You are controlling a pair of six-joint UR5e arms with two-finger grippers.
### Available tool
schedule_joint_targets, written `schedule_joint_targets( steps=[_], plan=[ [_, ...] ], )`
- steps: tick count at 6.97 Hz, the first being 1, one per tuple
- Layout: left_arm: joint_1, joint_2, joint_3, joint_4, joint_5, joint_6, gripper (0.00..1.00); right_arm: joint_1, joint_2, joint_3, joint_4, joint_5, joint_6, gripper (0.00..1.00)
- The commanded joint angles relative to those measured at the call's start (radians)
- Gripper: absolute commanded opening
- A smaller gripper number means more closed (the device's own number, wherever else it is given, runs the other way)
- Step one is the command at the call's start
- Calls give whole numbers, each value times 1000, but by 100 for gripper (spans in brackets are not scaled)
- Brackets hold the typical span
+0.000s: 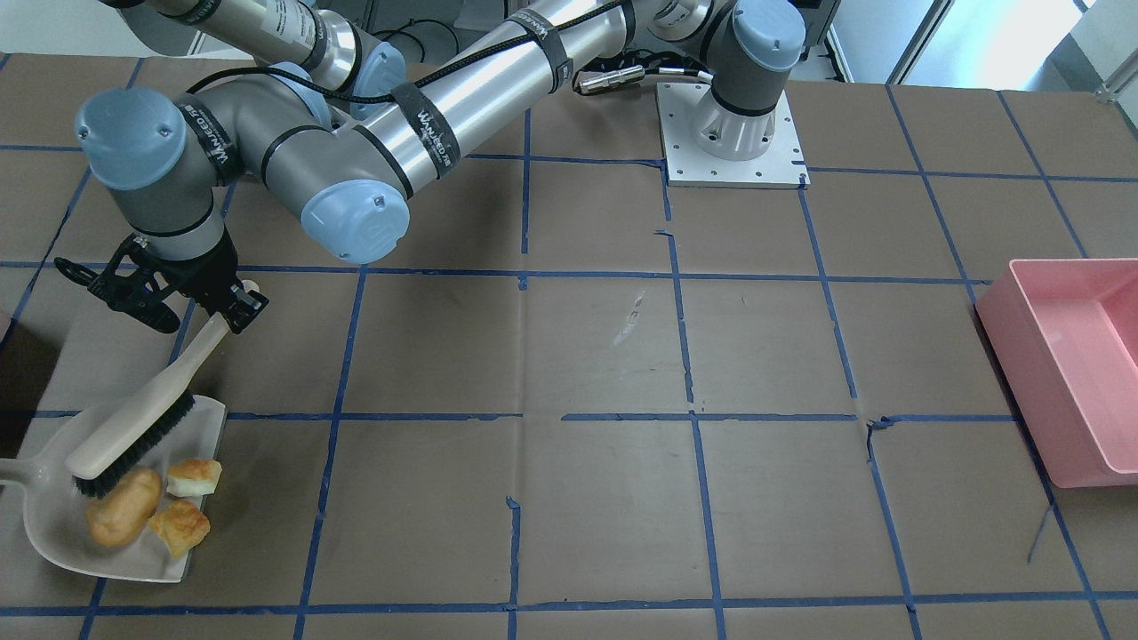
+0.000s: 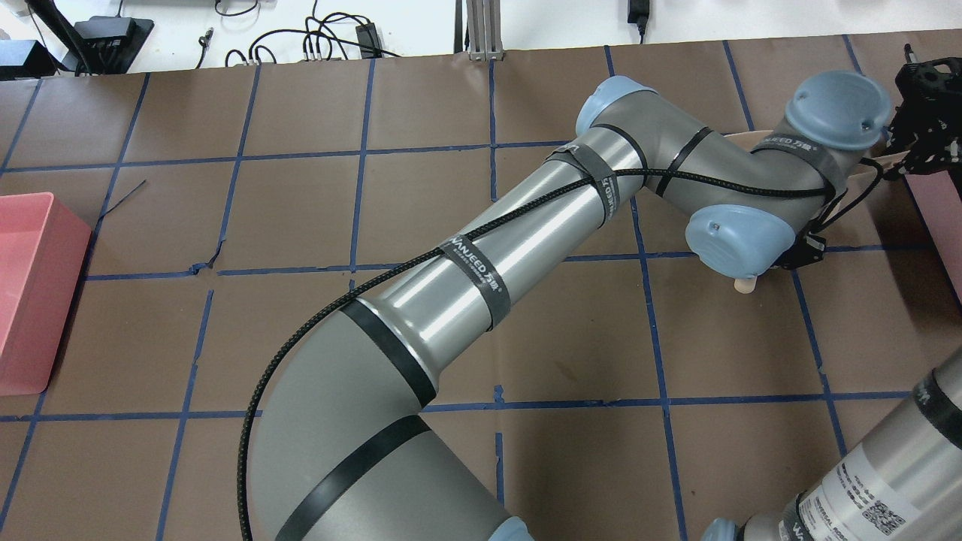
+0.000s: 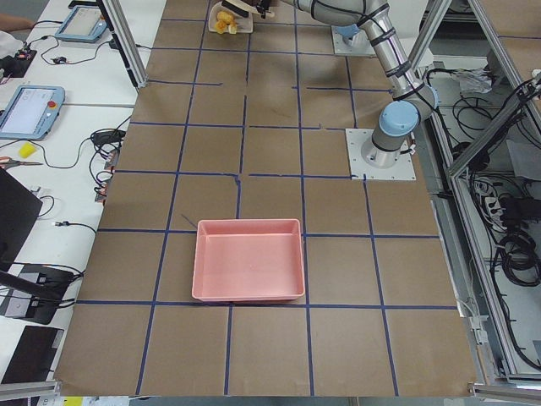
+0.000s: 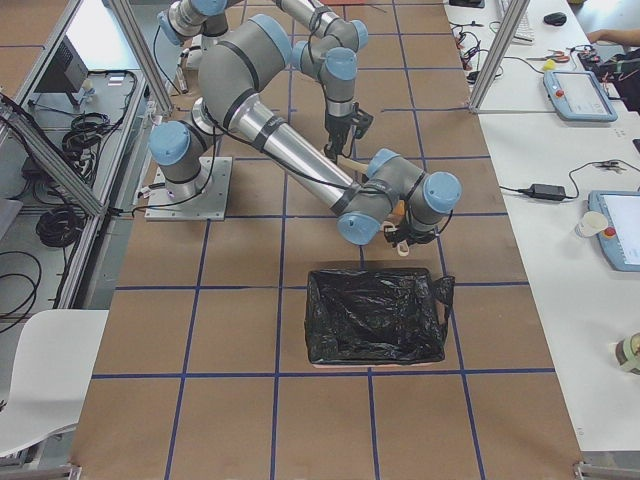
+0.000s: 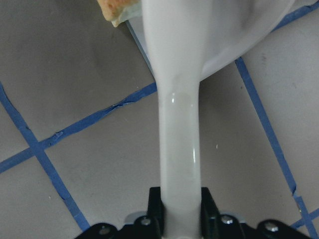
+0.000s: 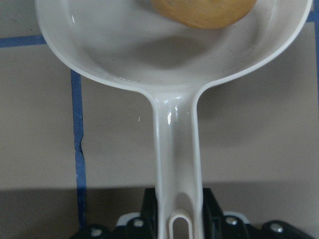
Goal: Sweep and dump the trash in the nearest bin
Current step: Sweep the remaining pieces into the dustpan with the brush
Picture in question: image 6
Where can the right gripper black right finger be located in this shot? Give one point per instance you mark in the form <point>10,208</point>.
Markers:
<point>212,214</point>

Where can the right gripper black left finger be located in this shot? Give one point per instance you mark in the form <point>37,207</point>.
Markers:
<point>149,209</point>

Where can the white plastic dustpan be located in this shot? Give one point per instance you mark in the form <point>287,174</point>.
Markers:
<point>127,45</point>

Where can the brown potato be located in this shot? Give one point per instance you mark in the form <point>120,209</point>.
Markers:
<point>204,14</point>

